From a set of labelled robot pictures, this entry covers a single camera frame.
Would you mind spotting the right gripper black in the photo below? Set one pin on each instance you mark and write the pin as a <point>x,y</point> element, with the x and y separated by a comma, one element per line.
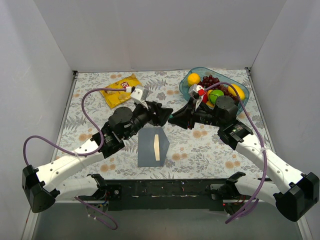
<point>189,115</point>

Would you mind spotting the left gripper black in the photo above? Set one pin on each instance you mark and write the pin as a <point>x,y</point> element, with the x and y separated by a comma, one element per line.
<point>155,113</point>

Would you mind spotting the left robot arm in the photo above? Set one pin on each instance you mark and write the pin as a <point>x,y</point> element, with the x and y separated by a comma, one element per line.
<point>43,184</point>

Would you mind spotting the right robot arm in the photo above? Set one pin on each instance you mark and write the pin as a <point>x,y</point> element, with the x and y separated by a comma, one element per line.
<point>291,191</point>

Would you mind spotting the teal plastic fruit basket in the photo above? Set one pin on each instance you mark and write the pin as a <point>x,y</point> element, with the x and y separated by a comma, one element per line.
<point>202,71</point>

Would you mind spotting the floral tablecloth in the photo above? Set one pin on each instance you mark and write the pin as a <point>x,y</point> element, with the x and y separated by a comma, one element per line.
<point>193,154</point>

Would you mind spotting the small orange fruit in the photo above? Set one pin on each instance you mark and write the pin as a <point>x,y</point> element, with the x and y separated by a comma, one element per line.
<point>208,93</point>

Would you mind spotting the green ball fruit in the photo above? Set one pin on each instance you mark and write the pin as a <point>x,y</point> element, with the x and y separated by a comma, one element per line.
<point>215,94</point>

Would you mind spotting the yellow lemon left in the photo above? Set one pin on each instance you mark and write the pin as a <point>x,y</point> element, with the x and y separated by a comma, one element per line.
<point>193,78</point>

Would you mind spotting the purple grape bunch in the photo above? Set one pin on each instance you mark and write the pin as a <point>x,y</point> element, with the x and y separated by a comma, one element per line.
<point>208,81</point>

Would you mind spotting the yellow Lays chips bag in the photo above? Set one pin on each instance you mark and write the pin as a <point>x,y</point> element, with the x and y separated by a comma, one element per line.
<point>115,98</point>

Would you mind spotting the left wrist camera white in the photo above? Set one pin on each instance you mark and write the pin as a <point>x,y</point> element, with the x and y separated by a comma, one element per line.
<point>139,95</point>

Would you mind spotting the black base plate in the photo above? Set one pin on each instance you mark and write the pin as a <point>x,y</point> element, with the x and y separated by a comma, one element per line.
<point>166,194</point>

